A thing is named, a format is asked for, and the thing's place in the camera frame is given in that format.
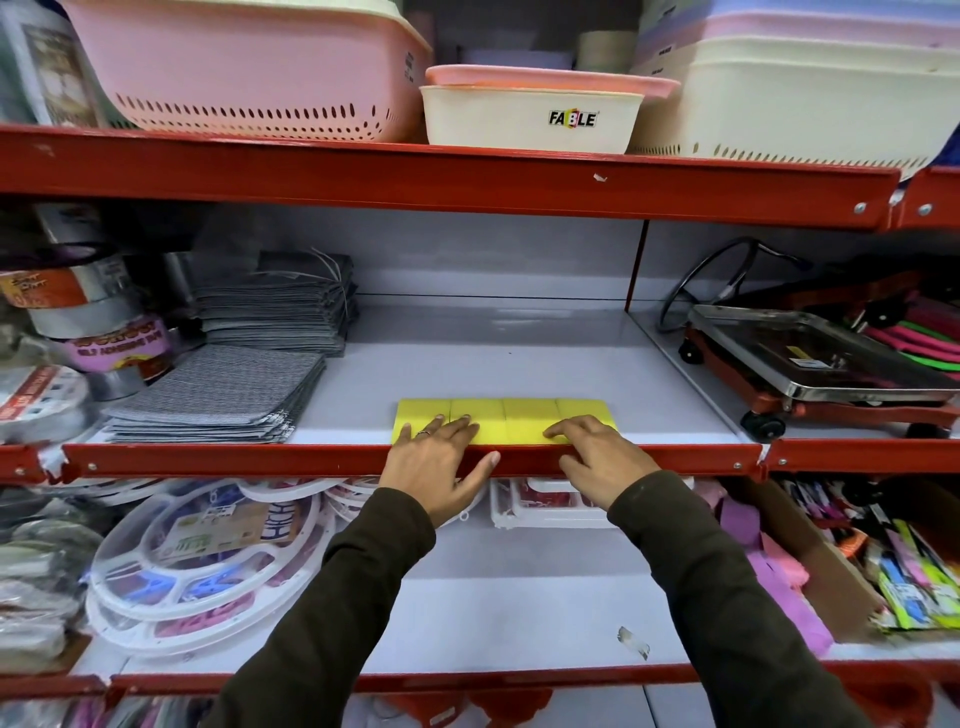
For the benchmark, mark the person's left hand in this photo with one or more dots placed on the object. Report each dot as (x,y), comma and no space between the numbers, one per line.
(427,472)

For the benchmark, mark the person's right hand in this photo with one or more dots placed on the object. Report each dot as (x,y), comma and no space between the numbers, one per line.
(607,469)

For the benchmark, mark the person's left little finger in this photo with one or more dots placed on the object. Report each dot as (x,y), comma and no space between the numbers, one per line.
(403,439)

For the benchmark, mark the person's left middle finger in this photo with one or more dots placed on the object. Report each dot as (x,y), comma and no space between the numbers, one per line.
(447,429)

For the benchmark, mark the person's right thumb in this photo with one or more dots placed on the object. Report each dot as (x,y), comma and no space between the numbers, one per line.
(576,471)

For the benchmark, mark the person's left thumb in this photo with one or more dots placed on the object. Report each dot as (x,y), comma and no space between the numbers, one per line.
(480,472)

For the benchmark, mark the yellow sponge block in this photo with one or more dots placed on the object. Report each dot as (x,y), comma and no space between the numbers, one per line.
(484,409)
(586,407)
(420,411)
(529,417)

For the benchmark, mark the person's right forearm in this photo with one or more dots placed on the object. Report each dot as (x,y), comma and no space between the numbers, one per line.
(720,600)

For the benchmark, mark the person's left forearm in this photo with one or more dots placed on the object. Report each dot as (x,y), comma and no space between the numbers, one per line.
(330,607)

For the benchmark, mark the white plastic tray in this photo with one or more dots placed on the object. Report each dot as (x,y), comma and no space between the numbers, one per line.
(540,506)

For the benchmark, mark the clear tape scrap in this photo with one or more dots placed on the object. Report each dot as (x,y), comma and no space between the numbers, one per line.
(634,643)

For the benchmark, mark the tall stack of grey mats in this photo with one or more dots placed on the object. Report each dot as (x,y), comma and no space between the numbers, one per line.
(277,307)

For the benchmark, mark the flat stack of grey mats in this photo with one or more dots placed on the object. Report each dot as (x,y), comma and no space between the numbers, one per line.
(217,390)

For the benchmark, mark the pink cloths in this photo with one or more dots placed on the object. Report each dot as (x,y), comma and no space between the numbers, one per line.
(780,577)

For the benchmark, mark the red plastic items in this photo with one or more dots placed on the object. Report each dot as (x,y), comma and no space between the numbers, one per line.
(465,709)

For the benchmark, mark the stack of white round hangers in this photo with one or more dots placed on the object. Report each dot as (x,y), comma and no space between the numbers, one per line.
(202,570)

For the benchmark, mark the red metal shelf rack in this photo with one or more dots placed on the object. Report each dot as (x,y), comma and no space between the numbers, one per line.
(450,176)

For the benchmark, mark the brown cardboard box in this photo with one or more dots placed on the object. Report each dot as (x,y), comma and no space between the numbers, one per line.
(821,570)

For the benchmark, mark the steel platform scale red base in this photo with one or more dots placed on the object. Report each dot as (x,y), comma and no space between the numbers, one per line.
(817,360)

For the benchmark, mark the small silver tape roll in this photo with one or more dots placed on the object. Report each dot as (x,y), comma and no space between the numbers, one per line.
(112,384)

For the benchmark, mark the tape roll pink label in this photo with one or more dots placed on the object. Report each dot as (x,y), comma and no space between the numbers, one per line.
(120,346)

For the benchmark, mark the cream plastic tub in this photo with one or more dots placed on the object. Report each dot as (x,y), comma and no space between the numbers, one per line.
(487,120)

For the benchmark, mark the plain silver tape roll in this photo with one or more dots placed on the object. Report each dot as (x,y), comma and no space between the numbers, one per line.
(90,315)

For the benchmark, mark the pile of colourful packed pens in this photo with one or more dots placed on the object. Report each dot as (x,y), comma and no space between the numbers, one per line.
(911,570)

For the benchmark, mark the wrapped tape roll red label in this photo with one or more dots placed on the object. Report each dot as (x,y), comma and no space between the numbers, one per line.
(41,401)

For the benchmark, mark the pink plastic tub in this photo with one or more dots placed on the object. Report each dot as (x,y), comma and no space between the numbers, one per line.
(547,77)

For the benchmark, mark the pile of pink green items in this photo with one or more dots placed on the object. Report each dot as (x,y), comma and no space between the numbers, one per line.
(919,334)

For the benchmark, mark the silver tape roll orange label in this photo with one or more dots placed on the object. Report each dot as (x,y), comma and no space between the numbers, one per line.
(60,281)

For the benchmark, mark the red plastic item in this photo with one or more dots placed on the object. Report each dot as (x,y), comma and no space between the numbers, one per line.
(892,694)

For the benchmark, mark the pile of clear wrapped bags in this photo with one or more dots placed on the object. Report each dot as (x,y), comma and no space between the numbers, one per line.
(41,585)

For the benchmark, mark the pink perforated plastic basket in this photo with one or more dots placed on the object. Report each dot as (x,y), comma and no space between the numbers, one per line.
(255,67)

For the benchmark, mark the beige roll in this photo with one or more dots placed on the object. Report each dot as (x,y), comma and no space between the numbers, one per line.
(606,51)

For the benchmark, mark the cream perforated plastic basket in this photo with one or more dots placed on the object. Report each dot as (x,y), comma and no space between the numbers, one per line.
(810,105)

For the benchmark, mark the clear wrapped package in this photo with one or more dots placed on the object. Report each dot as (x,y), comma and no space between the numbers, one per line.
(45,67)

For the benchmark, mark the lilac plastic basket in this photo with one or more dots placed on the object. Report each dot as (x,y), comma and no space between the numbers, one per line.
(825,7)

